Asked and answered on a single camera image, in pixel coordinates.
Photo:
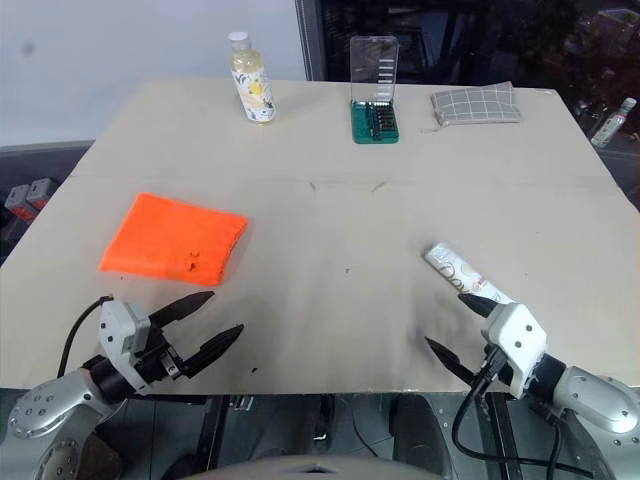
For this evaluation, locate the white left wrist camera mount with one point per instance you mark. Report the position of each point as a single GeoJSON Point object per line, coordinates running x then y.
{"type": "Point", "coordinates": [117, 330]}

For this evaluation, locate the white Dove tube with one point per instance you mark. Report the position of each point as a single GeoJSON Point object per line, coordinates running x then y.
{"type": "Point", "coordinates": [460, 272]}

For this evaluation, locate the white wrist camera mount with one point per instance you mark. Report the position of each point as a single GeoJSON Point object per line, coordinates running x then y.
{"type": "Point", "coordinates": [515, 335]}
{"type": "Point", "coordinates": [117, 330]}

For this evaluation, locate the dark window frame post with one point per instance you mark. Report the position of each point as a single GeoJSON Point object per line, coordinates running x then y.
{"type": "Point", "coordinates": [310, 40]}

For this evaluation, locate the grey checked fabric pouch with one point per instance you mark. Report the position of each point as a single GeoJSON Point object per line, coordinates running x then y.
{"type": "Point", "coordinates": [475, 105]}

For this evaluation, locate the yellow drink bottle white cap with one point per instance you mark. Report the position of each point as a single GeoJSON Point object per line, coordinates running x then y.
{"type": "Point", "coordinates": [252, 85]}

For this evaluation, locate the grey and red box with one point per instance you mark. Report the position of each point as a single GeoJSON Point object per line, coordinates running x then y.
{"type": "Point", "coordinates": [19, 200]}
{"type": "Point", "coordinates": [40, 192]}

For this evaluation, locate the clear bottle green label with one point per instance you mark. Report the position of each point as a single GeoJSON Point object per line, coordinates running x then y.
{"type": "Point", "coordinates": [612, 125]}

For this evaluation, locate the green bit case clear lid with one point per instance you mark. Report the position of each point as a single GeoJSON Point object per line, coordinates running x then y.
{"type": "Point", "coordinates": [376, 120]}

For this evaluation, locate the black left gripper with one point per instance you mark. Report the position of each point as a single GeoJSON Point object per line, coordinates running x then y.
{"type": "Point", "coordinates": [160, 360]}

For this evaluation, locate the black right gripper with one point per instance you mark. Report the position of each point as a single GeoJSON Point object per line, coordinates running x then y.
{"type": "Point", "coordinates": [505, 375]}

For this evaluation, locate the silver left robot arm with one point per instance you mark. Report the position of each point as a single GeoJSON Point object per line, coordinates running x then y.
{"type": "Point", "coordinates": [45, 405]}

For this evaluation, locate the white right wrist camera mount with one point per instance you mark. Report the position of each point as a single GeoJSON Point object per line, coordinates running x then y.
{"type": "Point", "coordinates": [515, 335]}

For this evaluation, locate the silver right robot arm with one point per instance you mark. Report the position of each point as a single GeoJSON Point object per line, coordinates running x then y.
{"type": "Point", "coordinates": [595, 400]}

